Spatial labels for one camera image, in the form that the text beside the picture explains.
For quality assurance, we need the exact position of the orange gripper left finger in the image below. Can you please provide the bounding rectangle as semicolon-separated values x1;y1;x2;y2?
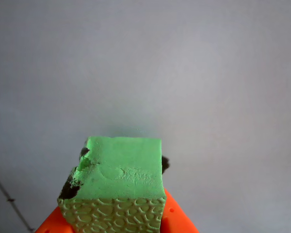
35;207;76;233

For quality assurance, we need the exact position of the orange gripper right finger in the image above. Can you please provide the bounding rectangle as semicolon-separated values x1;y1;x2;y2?
159;187;200;233

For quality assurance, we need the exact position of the green foam block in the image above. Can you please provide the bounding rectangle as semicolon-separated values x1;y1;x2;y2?
57;136;168;233

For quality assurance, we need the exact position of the white paper sheet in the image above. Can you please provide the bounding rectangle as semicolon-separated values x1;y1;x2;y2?
0;0;291;233

